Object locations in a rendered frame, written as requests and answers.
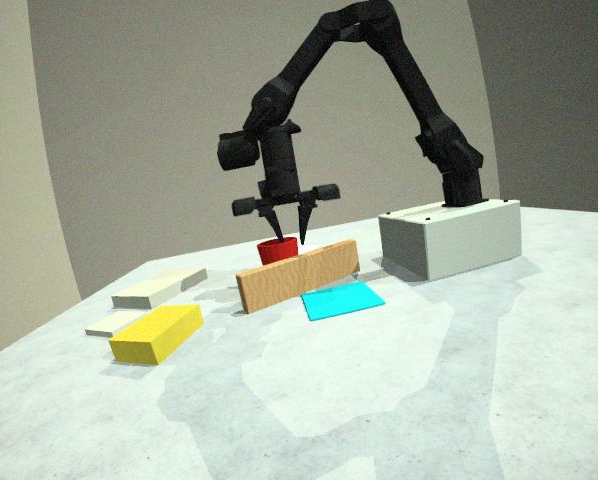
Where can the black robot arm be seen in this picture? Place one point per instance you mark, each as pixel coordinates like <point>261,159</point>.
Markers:
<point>440,139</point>

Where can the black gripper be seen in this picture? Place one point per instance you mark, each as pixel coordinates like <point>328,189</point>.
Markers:
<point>282,179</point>

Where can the wooden plank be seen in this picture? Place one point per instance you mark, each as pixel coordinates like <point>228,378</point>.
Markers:
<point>270,284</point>

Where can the yellow rectangular block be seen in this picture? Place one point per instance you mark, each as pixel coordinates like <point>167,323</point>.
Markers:
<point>154,337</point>

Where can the cream flat bar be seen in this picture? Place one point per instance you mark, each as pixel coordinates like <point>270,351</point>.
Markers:
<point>160,288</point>

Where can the pale cream flat slab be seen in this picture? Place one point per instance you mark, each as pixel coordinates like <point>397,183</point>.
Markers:
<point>115,323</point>

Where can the red cup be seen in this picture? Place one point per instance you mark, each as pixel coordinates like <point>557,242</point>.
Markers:
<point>272,250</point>

